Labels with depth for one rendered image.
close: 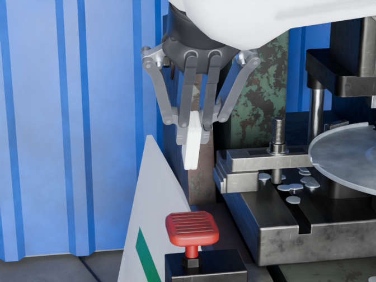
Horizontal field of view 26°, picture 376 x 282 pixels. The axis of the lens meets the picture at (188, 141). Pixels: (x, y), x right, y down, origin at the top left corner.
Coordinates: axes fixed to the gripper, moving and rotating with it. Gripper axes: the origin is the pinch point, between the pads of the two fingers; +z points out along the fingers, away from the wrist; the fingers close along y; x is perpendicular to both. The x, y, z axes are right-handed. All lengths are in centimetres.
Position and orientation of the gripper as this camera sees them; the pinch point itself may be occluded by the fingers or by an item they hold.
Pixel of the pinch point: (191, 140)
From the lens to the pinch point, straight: 95.4
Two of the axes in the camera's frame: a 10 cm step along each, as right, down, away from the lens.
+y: 9.9, -0.4, 1.4
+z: -0.7, 7.0, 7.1
